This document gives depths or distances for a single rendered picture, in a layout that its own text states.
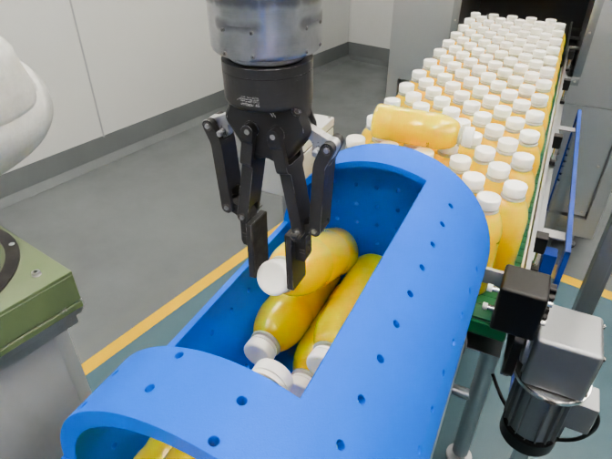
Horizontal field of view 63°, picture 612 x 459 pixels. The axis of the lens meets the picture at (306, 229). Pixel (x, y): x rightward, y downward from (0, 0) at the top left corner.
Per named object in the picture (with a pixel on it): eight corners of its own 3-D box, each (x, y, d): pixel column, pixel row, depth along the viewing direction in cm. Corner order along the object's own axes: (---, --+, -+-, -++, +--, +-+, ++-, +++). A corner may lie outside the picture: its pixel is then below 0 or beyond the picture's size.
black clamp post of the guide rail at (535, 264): (525, 271, 96) (535, 238, 92) (526, 262, 98) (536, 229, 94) (536, 274, 95) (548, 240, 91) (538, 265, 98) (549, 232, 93)
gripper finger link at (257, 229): (251, 226, 50) (245, 223, 50) (255, 279, 54) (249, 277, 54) (267, 210, 52) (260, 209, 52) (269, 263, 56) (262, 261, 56)
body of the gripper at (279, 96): (197, 57, 39) (209, 163, 45) (292, 72, 36) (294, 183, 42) (246, 35, 45) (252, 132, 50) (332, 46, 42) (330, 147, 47)
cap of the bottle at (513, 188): (503, 198, 85) (505, 188, 84) (500, 187, 88) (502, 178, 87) (527, 200, 84) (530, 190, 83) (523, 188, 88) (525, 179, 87)
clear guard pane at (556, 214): (506, 411, 122) (566, 252, 94) (536, 240, 180) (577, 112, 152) (509, 411, 122) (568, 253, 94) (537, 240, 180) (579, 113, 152)
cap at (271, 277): (285, 251, 54) (278, 254, 52) (301, 283, 54) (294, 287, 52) (258, 266, 56) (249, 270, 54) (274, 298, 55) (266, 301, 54)
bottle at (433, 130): (379, 95, 98) (470, 110, 93) (381, 117, 104) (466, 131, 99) (368, 124, 96) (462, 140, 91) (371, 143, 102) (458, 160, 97)
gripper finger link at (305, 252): (300, 210, 49) (328, 217, 48) (301, 251, 52) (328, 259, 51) (293, 218, 48) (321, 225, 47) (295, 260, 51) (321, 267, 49)
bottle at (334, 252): (345, 218, 69) (289, 233, 53) (368, 261, 69) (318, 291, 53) (306, 239, 72) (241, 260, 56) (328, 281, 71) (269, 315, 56)
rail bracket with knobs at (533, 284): (475, 331, 84) (488, 284, 78) (483, 304, 89) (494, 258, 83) (538, 351, 80) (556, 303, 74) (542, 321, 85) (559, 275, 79)
